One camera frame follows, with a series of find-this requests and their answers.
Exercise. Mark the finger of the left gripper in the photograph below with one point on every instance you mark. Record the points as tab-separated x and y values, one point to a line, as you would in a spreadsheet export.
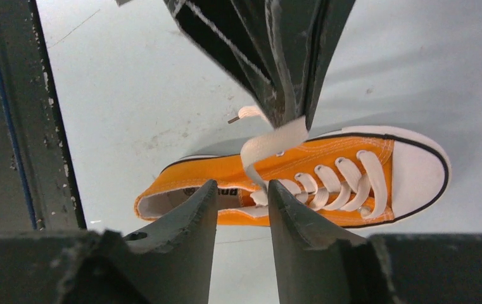
326	27
216	29

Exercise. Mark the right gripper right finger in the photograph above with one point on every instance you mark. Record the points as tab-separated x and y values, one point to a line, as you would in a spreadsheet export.
317	261

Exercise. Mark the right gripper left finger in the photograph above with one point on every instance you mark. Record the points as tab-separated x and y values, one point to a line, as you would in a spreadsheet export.
168	261

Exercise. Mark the white shoelace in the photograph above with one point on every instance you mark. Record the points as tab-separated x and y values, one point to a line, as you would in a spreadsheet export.
346	178

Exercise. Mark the orange canvas sneaker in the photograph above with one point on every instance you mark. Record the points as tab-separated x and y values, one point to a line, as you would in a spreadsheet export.
421	171

